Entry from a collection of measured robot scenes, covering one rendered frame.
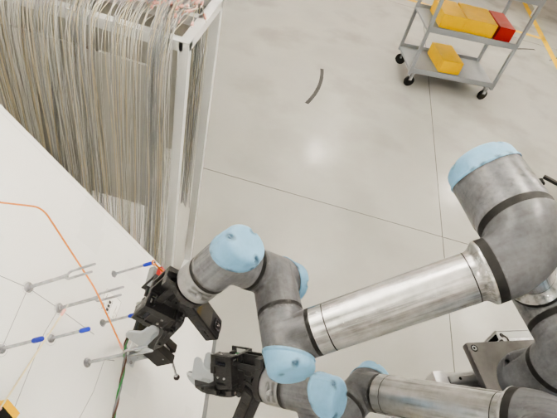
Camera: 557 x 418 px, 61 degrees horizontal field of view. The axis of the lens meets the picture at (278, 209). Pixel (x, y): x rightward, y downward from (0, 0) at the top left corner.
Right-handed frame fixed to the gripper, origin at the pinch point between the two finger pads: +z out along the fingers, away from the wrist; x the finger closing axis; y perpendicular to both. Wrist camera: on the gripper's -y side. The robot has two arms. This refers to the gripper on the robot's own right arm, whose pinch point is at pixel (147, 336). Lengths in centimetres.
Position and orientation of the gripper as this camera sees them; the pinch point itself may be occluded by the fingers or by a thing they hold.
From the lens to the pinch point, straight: 100.8
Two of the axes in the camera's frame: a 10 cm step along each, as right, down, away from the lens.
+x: -0.6, 6.7, -7.4
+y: -7.6, -5.1, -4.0
